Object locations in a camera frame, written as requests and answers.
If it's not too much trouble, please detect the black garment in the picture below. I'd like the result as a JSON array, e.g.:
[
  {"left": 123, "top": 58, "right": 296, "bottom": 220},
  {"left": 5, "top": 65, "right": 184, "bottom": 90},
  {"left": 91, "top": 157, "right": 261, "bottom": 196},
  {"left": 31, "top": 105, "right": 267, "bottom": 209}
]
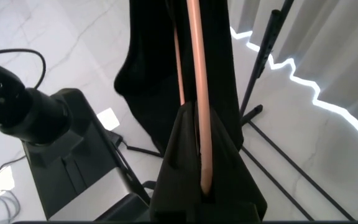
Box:
[{"left": 113, "top": 0, "right": 244, "bottom": 156}]

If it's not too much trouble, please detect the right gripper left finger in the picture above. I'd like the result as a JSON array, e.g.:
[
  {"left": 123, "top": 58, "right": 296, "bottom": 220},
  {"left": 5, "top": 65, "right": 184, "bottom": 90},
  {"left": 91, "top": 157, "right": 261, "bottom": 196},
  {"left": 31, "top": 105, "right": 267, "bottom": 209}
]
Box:
[{"left": 150, "top": 100, "right": 204, "bottom": 222}]

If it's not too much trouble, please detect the black cable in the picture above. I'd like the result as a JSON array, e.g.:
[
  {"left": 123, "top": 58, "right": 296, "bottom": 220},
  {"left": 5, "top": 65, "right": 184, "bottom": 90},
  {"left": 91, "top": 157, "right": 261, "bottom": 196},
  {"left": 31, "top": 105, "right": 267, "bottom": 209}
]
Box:
[
  {"left": 107, "top": 130, "right": 164, "bottom": 158},
  {"left": 0, "top": 48, "right": 47, "bottom": 90}
]

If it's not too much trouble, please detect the pink clothes hanger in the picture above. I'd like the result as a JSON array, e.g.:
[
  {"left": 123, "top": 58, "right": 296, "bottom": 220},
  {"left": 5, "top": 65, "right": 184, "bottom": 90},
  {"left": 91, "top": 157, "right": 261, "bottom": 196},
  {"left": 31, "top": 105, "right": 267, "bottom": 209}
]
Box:
[{"left": 172, "top": 0, "right": 214, "bottom": 196}]

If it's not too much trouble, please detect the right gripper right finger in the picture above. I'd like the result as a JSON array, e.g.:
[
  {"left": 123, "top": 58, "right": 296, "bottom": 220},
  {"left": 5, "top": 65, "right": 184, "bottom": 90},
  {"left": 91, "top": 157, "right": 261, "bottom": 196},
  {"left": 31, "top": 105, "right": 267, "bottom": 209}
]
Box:
[{"left": 201, "top": 106, "right": 268, "bottom": 222}]

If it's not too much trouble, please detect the black clothes rack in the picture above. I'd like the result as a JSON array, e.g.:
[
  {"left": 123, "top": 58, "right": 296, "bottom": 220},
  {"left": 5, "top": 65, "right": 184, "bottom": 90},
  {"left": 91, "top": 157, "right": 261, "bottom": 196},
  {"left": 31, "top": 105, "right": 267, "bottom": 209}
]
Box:
[{"left": 239, "top": 0, "right": 358, "bottom": 222}]

